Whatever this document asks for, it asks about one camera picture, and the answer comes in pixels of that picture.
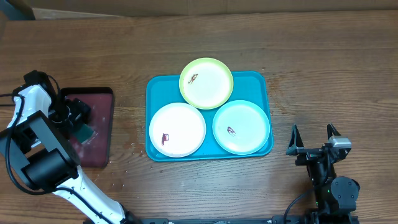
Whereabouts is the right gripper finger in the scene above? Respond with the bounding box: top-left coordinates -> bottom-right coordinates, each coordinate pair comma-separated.
326,123 -> 341,139
289,124 -> 303,149

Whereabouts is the green scrub sponge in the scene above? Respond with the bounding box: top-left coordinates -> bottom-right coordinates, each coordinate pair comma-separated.
73,124 -> 95,144

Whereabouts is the white plate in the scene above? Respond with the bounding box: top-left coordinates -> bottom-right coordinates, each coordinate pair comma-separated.
149,103 -> 206,158

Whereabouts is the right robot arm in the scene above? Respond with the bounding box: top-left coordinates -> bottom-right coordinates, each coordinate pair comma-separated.
282,123 -> 360,223

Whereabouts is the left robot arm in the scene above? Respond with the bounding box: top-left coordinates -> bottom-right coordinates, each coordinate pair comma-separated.
1,70 -> 139,224

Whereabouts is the dark red tray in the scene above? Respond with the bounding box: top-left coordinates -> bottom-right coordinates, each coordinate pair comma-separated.
61,87 -> 114,168

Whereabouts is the teal plastic tray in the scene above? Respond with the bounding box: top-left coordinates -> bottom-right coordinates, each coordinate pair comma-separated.
146,71 -> 271,162

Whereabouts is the light blue plate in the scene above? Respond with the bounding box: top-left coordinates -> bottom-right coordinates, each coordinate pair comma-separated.
212,100 -> 271,156

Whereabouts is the yellow-green plate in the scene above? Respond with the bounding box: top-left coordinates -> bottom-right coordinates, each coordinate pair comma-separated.
178,57 -> 234,110

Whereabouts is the cardboard backdrop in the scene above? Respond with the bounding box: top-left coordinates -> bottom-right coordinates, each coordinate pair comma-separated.
19,0 -> 397,17

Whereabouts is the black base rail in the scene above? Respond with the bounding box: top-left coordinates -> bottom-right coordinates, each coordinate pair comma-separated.
83,215 -> 361,224

